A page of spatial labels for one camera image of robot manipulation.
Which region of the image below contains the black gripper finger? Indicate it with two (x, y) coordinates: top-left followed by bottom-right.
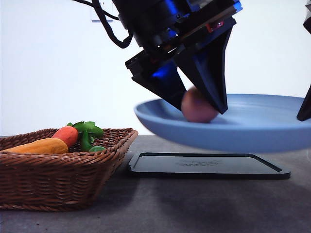
(175, 24), (234, 115)
(132, 59), (187, 110)
(296, 84), (311, 121)

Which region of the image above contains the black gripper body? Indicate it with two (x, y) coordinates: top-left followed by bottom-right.
(126, 0), (243, 80)

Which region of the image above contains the brown egg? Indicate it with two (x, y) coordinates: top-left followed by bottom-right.
(181, 88), (218, 123)

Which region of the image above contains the blue round plate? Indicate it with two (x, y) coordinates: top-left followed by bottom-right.
(134, 94), (311, 153)

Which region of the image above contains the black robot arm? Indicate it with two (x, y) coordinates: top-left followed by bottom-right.
(120, 0), (243, 114)

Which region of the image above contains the brown wicker basket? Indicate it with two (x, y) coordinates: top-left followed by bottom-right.
(0, 128), (138, 212)

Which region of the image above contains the orange toy carrot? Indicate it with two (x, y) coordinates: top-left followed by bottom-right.
(52, 121), (104, 151)

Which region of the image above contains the black rectangular tray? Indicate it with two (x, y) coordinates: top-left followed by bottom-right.
(128, 152), (291, 180)

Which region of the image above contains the yellow toy corn cob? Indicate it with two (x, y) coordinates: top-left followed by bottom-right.
(2, 138), (68, 154)

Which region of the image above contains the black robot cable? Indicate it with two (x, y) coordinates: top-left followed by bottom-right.
(71, 0), (134, 48)

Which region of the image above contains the white wall socket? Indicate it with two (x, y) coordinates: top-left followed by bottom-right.
(91, 12), (114, 23)

